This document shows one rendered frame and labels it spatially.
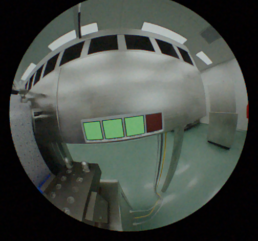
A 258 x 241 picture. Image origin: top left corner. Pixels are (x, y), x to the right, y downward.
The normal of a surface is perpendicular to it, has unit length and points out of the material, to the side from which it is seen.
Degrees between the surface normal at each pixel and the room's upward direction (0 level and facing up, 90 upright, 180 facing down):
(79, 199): 0
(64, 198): 0
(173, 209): 0
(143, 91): 90
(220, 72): 90
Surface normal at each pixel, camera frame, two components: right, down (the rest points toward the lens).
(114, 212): -0.12, -0.99
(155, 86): 0.13, 0.04
